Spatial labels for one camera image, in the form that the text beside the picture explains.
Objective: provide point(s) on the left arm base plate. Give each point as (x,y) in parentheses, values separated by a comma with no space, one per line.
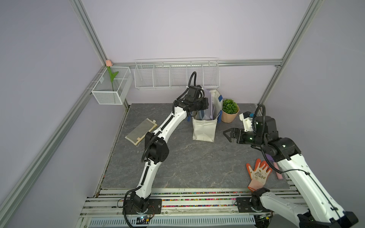
(150,206)

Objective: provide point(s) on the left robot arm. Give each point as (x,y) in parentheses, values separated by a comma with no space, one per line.
(156,149)

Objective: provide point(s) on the yellow mesh pouch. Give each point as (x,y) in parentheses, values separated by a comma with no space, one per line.
(138,134)

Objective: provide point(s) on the artificial pink tulip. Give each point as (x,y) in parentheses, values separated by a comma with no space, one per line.
(112,74)

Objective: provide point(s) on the red patterned garden glove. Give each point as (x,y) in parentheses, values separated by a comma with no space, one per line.
(258,174)

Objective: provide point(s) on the small purple pouch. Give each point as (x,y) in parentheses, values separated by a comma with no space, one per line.
(209,113)

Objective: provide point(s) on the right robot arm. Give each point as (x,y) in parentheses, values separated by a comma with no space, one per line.
(321,210)

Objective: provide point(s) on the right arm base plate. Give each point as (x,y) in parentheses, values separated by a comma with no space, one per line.
(249,204)

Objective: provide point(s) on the long white wire shelf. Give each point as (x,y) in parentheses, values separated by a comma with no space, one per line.
(176,73)

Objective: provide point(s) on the small white wire basket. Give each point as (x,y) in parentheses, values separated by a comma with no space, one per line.
(102,90)

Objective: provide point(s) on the cream canvas tote bag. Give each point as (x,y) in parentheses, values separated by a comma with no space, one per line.
(204,130)

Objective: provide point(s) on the green plant in pot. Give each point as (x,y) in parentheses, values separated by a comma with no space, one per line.
(230,110)

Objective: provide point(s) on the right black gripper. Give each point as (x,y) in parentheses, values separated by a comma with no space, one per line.
(239,131)

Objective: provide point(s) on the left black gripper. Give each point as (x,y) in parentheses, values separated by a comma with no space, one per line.
(206,104)

